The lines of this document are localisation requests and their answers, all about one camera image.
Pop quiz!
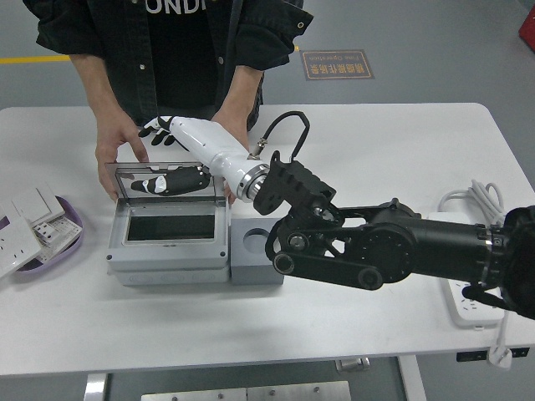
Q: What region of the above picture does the person's left hand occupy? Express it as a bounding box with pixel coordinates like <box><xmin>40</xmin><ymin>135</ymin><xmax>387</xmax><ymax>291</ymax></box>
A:
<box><xmin>210</xmin><ymin>109</ymin><xmax>252</xmax><ymax>206</ymax></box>

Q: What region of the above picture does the person's right hand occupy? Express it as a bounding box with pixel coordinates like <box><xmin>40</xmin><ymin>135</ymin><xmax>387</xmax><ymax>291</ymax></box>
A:
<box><xmin>94</xmin><ymin>111</ymin><xmax>150</xmax><ymax>201</ymax></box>

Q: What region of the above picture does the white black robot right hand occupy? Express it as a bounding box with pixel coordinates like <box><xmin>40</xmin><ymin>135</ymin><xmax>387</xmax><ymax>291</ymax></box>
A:
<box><xmin>130</xmin><ymin>115</ymin><xmax>268</xmax><ymax>197</ymax></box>

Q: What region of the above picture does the grey box with clear lid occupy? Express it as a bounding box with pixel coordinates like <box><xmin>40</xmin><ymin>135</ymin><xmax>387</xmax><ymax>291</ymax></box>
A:
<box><xmin>104</xmin><ymin>160</ymin><xmax>232</xmax><ymax>287</ymax></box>

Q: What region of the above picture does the grey cube block with hole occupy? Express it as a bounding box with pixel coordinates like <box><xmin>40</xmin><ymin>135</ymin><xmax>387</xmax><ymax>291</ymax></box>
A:
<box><xmin>229</xmin><ymin>216</ymin><xmax>286</xmax><ymax>287</ymax></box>

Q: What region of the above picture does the person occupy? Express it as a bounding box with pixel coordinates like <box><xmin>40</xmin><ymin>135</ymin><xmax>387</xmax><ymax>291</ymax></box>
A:
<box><xmin>22</xmin><ymin>0</ymin><xmax>315</xmax><ymax>131</ymax></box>

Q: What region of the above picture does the purple plastic tray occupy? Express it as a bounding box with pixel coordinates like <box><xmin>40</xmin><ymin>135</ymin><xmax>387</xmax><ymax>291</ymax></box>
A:
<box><xmin>12</xmin><ymin>195</ymin><xmax>85</xmax><ymax>280</ymax></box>

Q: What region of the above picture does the brown floor sign sticker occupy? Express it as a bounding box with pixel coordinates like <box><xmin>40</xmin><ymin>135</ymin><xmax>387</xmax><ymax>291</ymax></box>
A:
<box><xmin>300</xmin><ymin>49</ymin><xmax>375</xmax><ymax>82</ymax></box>

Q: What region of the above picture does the white table leg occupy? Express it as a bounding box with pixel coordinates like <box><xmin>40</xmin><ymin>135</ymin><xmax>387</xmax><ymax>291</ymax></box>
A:
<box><xmin>83</xmin><ymin>372</ymin><xmax>113</xmax><ymax>401</ymax></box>
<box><xmin>396</xmin><ymin>355</ymin><xmax>428</xmax><ymax>401</ymax></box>

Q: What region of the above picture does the red bin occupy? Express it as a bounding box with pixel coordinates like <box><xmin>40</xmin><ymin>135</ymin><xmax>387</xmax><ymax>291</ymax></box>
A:
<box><xmin>517</xmin><ymin>7</ymin><xmax>535</xmax><ymax>43</ymax></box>

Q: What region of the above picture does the black table control panel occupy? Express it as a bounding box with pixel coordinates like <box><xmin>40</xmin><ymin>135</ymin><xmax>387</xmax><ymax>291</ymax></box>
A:
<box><xmin>456</xmin><ymin>347</ymin><xmax>530</xmax><ymax>363</ymax></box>

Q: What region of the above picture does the white rocker switch panel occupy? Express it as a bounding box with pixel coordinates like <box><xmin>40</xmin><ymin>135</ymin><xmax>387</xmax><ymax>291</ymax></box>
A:
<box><xmin>11</xmin><ymin>185</ymin><xmax>67</xmax><ymax>225</ymax></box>

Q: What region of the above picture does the white wall socket panel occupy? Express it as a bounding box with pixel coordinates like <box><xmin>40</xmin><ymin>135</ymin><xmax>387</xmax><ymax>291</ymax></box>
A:
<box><xmin>0</xmin><ymin>216</ymin><xmax>43</xmax><ymax>279</ymax></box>

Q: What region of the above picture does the grey metal base plate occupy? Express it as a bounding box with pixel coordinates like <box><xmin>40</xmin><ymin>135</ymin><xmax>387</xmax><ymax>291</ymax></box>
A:
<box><xmin>140</xmin><ymin>380</ymin><xmax>353</xmax><ymax>401</ymax></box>

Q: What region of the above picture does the white power strip cord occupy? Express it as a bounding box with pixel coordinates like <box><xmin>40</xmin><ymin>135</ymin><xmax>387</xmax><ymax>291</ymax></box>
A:
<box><xmin>437</xmin><ymin>180</ymin><xmax>514</xmax><ymax>372</ymax></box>

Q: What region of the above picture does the metal table bracket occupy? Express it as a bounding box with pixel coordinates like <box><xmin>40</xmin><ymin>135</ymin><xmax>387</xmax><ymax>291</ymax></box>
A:
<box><xmin>335</xmin><ymin>356</ymin><xmax>371</xmax><ymax>373</ymax></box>

